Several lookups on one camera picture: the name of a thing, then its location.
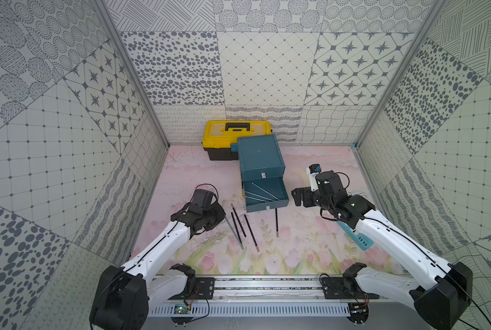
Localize teal power strip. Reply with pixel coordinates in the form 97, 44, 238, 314
338, 221, 373, 251

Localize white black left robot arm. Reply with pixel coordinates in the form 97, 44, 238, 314
89, 184, 226, 329

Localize black pencil slanted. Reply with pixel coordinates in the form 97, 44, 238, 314
244, 213, 260, 253

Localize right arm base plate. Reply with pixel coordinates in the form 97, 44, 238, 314
319, 274, 380, 302

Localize white slotted cable duct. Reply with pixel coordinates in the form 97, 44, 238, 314
149, 302, 350, 318

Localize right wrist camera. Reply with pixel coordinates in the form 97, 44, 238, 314
307, 164, 321, 192

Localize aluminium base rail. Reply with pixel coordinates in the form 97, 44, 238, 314
146, 275, 438, 304

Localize teal drawer cabinet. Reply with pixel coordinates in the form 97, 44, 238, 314
237, 135, 285, 182

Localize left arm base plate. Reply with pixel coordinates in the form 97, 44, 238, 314
187, 277, 215, 301

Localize yellow black toolbox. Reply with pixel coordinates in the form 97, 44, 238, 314
202, 120, 272, 161

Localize black pencil left cluster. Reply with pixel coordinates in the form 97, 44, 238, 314
230, 212, 244, 250

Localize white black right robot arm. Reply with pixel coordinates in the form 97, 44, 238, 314
292, 164, 473, 329

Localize black pencil cluster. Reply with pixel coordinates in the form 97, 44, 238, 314
230, 212, 244, 250
231, 203, 247, 238

